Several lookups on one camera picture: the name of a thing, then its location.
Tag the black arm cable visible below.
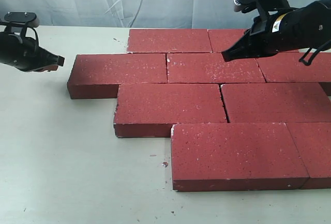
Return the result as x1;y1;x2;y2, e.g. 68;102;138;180
298;40;331;66
18;26;41;54

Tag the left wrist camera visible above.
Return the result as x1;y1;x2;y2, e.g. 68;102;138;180
1;11;39;28

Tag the red brick diagonal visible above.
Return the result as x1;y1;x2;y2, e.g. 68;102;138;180
113;84;227;138

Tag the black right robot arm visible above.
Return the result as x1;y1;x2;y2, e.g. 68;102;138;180
221;0;330;62

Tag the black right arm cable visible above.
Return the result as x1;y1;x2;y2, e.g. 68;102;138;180
298;40;331;66

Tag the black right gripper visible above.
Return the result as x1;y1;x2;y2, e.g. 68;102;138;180
221;0;330;62

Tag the red brick front large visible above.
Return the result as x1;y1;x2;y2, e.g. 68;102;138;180
171;123;309;192

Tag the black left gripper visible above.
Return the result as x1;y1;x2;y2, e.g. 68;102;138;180
1;32;65;72

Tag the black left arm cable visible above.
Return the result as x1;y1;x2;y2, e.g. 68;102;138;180
18;26;41;54

